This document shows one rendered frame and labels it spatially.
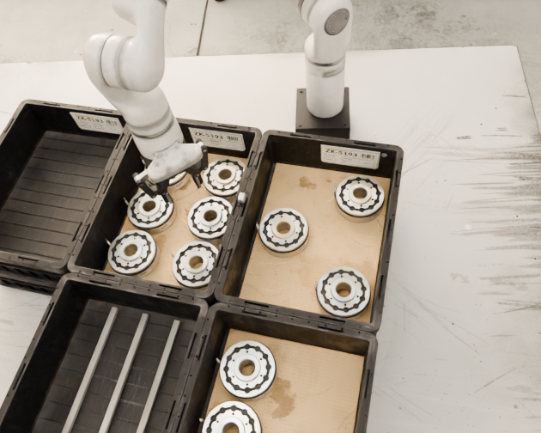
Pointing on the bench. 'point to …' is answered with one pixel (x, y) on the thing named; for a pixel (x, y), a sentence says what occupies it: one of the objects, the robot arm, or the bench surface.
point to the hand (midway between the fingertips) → (182, 188)
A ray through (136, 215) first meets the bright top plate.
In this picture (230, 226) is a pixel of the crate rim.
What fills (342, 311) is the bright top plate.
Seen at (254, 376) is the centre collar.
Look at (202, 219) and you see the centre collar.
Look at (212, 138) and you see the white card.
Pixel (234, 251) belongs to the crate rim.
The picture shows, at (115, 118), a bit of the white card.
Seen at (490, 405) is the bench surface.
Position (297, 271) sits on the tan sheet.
